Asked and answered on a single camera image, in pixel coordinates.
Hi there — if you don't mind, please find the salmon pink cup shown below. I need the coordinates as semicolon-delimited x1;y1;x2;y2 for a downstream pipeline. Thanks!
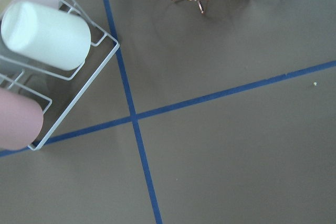
1;88;44;150

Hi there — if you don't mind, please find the white cup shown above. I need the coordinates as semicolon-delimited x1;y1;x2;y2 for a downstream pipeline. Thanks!
1;1;91;71

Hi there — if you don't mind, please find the white wire cup rack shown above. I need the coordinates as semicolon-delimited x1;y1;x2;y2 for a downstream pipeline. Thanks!
1;0;120;151

